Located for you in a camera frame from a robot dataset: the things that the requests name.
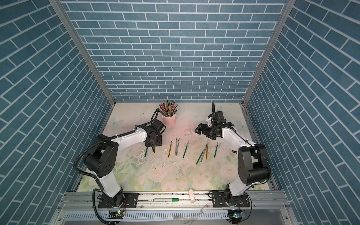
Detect yellow carving knife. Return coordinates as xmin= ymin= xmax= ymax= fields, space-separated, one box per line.
xmin=205 ymin=144 xmax=208 ymax=160

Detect aluminium corner frame post right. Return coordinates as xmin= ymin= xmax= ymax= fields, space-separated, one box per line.
xmin=242 ymin=0 xmax=296 ymax=106

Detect aluminium corner frame post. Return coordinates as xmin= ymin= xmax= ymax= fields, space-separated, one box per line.
xmin=242 ymin=0 xmax=296 ymax=106
xmin=49 ymin=0 xmax=116 ymax=107

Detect beige eraser on rail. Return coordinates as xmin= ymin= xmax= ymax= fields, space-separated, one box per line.
xmin=188 ymin=189 xmax=196 ymax=203

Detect green marker on rail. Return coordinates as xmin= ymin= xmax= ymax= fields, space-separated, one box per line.
xmin=153 ymin=198 xmax=179 ymax=202

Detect aluminium front rail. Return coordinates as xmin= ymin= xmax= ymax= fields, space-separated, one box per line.
xmin=50 ymin=190 xmax=297 ymax=225

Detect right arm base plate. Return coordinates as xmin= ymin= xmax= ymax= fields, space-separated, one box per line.
xmin=207 ymin=190 xmax=251 ymax=208

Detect aluminium corner frame post left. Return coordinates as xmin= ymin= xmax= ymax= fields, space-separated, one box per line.
xmin=49 ymin=0 xmax=116 ymax=107

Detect dark green carving knife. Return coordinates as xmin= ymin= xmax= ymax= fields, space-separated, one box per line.
xmin=196 ymin=152 xmax=203 ymax=165

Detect pink cup of coloured pencils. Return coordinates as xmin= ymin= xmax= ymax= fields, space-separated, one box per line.
xmin=159 ymin=100 xmax=178 ymax=127

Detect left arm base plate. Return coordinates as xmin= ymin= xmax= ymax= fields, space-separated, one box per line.
xmin=97 ymin=193 xmax=139 ymax=209

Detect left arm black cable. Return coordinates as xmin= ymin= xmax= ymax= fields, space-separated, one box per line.
xmin=73 ymin=107 xmax=161 ymax=225

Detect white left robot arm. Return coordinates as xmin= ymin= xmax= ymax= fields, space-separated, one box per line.
xmin=83 ymin=119 xmax=166 ymax=198

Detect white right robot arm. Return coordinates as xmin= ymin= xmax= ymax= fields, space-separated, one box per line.
xmin=195 ymin=108 xmax=272 ymax=202

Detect silver carving knife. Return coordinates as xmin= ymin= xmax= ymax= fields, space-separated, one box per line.
xmin=200 ymin=147 xmax=207 ymax=162

